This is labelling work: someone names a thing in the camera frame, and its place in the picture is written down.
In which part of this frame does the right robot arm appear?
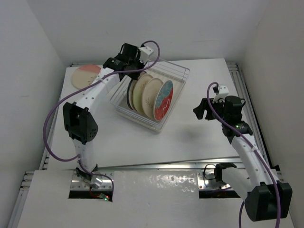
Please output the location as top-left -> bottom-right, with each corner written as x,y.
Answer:
193,95 -> 293,221

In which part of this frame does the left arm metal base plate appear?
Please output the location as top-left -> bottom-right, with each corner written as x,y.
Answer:
70,170 -> 113,191

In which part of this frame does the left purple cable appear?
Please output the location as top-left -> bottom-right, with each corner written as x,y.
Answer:
42,40 -> 161,162

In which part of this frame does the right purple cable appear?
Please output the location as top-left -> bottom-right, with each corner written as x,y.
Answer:
207,82 -> 281,228

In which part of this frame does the cream and pink plate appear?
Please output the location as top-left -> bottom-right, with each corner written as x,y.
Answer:
71,65 -> 101,89

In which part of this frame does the cream and green plate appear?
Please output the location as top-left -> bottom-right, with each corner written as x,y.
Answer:
132,74 -> 153,114

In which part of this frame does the aluminium frame rail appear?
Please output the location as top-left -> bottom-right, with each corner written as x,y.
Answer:
227,63 -> 283,182

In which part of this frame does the cream plate with leaf sprig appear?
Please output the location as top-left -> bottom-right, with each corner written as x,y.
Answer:
142,78 -> 163,119

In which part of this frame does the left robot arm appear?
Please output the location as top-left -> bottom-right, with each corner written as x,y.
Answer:
63,43 -> 147,172

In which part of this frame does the red and blue plate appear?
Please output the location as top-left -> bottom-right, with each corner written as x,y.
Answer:
153,80 -> 173,121

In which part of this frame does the blue floral rimmed plate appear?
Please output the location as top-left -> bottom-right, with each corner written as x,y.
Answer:
126,79 -> 136,110

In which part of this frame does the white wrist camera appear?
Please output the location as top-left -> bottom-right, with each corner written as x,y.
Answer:
212,85 -> 229,103
138,46 -> 154,62

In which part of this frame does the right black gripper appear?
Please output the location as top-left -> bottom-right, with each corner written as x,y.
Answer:
193,95 -> 228,123

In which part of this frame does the small circuit board with LEDs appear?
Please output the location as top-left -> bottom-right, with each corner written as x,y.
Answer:
89,188 -> 110,201

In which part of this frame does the white wire dish rack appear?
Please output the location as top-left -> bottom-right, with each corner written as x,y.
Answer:
110,59 -> 190,132

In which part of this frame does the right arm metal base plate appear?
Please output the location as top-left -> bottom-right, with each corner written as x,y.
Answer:
197,164 -> 232,191

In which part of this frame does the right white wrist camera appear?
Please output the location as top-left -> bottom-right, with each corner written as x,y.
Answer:
212,85 -> 229,103

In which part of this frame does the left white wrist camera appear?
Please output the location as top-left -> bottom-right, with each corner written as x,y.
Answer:
138,46 -> 154,62

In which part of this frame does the purple cable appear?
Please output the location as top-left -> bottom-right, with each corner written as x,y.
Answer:
42,40 -> 161,162
207,82 -> 281,228

